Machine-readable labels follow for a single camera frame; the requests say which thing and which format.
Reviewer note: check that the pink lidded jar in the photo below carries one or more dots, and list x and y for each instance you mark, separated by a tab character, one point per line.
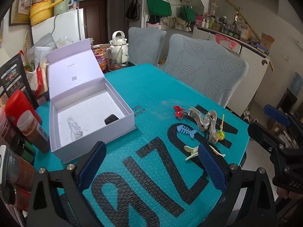
9	136

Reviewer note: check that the instant noodle cup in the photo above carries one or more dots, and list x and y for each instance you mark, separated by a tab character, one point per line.
100	52

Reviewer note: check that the clear plastic hair clip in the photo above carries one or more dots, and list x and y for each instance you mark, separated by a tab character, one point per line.
76	131

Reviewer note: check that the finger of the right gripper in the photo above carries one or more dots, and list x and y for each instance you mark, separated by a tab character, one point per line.
263	137
276	115

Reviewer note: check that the grey leaf chair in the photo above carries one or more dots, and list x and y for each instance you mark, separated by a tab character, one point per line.
205	66
145	45

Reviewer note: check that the small black object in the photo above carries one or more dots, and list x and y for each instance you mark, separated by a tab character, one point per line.
111	119

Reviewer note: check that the brown door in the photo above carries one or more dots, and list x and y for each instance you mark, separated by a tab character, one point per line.
95	20

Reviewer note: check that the yellow pot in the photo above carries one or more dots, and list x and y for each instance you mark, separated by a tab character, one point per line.
42	11

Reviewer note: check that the lavender open gift box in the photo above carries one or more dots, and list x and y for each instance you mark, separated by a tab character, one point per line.
79	89

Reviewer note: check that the white sideboard cabinet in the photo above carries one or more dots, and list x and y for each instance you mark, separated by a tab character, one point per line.
257	61

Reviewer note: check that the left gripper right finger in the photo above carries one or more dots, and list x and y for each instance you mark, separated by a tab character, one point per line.
212	168

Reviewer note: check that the red propeller hair clip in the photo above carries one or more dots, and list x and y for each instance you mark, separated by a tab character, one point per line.
180	113

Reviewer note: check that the near grey leaf chair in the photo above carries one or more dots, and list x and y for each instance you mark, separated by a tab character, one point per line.
205	66

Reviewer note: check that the green tote bag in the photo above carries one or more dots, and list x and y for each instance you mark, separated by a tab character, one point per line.
159	8

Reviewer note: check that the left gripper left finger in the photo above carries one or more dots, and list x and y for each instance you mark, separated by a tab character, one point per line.
89	165

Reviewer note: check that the cardboard box on cabinet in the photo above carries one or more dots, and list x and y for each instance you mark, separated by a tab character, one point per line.
265	43

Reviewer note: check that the white refrigerator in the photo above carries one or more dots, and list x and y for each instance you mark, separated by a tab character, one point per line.
70	24

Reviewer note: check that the brown spice jar clear lid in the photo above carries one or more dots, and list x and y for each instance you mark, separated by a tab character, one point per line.
33	131

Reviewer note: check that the red lidded container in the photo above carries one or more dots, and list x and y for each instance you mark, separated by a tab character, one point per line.
16	105

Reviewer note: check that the pearl grey hair claw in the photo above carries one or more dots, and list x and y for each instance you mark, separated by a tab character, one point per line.
207	122

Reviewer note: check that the yellow green ball hair clip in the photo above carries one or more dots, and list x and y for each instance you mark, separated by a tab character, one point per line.
220	133

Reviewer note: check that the black snack bag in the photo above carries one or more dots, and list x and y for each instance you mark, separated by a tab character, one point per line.
13	78

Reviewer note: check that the far grey leaf chair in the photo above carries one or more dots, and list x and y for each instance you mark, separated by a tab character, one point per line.
145	45

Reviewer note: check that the blue fishbone hair clip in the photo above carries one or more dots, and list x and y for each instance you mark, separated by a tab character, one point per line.
186	130

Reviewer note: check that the light green kettle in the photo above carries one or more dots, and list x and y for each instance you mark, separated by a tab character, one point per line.
61	6

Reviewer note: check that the white electric kettle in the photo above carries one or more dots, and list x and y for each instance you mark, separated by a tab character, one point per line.
119	48

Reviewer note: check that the cream hair claw clip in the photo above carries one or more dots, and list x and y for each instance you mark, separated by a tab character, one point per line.
195	151

